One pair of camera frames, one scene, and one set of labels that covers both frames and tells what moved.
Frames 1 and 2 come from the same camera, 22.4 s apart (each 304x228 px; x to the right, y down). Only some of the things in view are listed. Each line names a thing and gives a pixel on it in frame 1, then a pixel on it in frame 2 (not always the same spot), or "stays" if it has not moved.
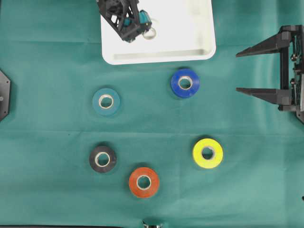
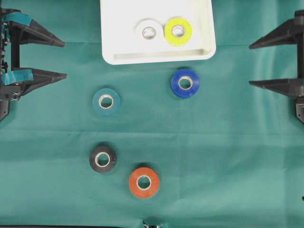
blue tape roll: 182,74 stays
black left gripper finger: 125,17 to 27,30
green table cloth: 85,143 stays
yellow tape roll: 218,153 to 180,41
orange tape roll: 154,180 stays
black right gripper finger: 280,97 to 288,87
